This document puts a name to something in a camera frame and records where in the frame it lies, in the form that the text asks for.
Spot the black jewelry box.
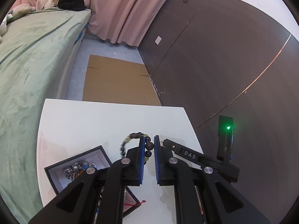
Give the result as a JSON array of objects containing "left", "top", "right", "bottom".
[{"left": 44, "top": 144, "right": 141, "bottom": 218}]

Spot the multicolour beaded bracelet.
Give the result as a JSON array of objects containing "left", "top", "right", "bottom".
[{"left": 118, "top": 132, "right": 155, "bottom": 165}]

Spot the jewelry pile in box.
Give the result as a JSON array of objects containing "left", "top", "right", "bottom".
[{"left": 63, "top": 160, "right": 96, "bottom": 181}]

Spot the flattened brown cardboard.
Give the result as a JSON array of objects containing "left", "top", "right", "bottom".
[{"left": 83, "top": 55, "right": 161, "bottom": 106}]

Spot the green bed blanket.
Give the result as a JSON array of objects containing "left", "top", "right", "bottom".
[{"left": 1, "top": 9, "right": 91, "bottom": 223}]

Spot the crumpled white bedding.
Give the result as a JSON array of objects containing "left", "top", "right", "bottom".
[{"left": 0, "top": 13, "right": 12, "bottom": 39}]

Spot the plush pillow on bed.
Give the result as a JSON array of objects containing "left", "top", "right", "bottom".
[{"left": 6, "top": 4, "right": 36, "bottom": 23}]

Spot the white bed frame side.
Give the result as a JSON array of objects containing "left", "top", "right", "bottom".
[{"left": 55, "top": 22, "right": 89, "bottom": 99}]

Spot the white wall outlet plate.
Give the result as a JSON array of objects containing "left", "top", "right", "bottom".
[{"left": 155, "top": 36, "right": 162, "bottom": 45}]

